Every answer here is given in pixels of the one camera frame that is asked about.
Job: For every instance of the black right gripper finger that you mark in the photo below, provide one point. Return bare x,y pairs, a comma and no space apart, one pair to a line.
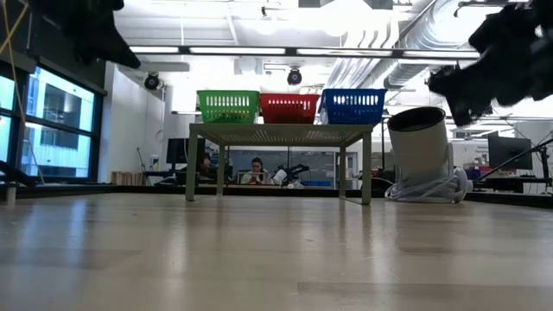
462,93

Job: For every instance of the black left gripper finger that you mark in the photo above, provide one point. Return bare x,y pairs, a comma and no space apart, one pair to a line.
108,49

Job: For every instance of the black desk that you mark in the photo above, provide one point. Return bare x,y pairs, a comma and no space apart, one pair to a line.
514,182

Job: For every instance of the black computer monitor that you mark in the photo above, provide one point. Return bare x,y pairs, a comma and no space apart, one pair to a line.
510,149
186,151

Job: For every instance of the large dark-framed window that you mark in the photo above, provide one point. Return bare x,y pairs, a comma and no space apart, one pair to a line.
60,108

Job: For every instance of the blue plastic basket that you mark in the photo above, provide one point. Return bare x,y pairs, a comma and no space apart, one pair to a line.
353,108

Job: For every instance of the white bottle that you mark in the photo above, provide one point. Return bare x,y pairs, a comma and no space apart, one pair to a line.
154,163

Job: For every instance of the ceiling light strip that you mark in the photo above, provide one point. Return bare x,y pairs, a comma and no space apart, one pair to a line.
237,50

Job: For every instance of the wooden crate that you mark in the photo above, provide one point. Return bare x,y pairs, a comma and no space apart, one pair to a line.
127,178

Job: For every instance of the green plastic basket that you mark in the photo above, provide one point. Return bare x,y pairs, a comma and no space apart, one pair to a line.
226,108

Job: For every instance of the person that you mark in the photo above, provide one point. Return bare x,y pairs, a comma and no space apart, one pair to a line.
257,173
206,164

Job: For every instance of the red plastic basket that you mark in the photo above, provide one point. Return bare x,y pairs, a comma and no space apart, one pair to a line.
288,110

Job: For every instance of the pale green metal shelf riser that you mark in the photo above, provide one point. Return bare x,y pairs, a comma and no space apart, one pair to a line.
281,134

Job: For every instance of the black ceiling camera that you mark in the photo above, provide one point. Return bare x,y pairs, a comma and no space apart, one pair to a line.
152,80
294,76

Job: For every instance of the grey ceiling duct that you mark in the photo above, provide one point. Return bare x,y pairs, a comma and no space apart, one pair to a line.
404,75

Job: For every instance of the white cylindrical camera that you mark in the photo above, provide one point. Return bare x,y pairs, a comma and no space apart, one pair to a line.
419,147

